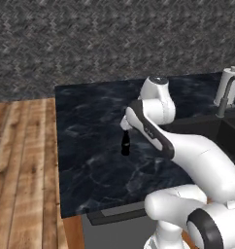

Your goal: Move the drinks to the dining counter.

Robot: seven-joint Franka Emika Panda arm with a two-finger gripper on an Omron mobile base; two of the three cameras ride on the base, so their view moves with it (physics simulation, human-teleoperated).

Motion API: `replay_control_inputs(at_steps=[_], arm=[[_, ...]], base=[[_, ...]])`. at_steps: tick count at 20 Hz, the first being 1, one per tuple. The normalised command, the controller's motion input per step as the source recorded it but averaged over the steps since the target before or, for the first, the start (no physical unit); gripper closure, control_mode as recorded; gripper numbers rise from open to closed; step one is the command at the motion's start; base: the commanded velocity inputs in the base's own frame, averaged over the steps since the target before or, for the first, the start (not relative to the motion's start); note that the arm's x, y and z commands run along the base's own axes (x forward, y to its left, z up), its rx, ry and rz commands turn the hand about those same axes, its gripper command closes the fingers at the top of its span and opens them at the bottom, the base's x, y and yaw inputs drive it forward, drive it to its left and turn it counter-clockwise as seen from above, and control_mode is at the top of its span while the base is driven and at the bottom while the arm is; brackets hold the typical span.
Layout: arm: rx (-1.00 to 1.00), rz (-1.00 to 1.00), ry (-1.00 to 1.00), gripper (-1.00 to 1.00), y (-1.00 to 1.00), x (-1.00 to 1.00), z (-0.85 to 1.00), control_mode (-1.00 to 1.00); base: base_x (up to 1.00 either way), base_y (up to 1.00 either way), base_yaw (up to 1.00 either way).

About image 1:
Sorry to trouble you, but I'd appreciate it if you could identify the black sink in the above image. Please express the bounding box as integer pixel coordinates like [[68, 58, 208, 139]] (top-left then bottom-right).
[[161, 109, 235, 173]]

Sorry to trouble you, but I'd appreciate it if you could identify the black drink bottle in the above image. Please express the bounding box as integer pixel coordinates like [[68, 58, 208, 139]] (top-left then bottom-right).
[[120, 129, 131, 157]]

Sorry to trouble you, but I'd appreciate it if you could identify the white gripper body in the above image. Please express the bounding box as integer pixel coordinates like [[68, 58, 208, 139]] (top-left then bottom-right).
[[119, 115, 133, 131]]

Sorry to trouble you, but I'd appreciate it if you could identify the grey sink tap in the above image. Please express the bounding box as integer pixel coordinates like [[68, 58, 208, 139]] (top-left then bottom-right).
[[215, 75, 235, 119]]

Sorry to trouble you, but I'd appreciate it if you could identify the white paper towel roll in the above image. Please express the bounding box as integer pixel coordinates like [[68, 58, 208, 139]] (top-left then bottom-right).
[[213, 65, 235, 109]]

